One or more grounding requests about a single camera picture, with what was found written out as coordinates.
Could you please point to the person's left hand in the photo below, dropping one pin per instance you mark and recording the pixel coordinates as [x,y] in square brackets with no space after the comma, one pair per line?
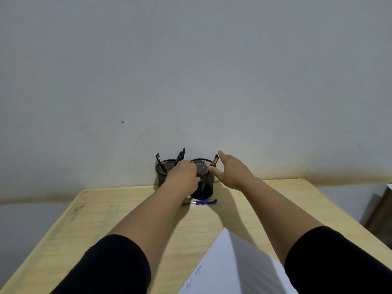
[183,177]

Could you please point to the person's right hand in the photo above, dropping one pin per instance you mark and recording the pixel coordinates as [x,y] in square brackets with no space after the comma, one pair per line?
[234,172]

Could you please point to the clear black gel pen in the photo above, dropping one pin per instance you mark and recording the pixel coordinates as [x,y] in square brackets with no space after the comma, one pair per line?
[160,162]
[179,156]

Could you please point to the black mesh pen cup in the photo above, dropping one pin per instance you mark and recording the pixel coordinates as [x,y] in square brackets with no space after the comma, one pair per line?
[161,180]
[205,191]

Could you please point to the clear pen with white label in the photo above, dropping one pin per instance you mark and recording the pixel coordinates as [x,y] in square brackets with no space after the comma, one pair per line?
[215,160]

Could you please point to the matte black pen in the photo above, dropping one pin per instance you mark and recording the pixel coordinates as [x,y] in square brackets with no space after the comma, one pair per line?
[183,153]

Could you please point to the clear blue gel pen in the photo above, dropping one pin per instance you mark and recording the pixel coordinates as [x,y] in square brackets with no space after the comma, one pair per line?
[205,202]

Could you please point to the person's left forearm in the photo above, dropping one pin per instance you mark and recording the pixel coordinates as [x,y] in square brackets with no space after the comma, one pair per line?
[150,223]

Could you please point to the person's right black sleeve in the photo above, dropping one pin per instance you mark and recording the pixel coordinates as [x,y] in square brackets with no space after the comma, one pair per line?
[337,263]

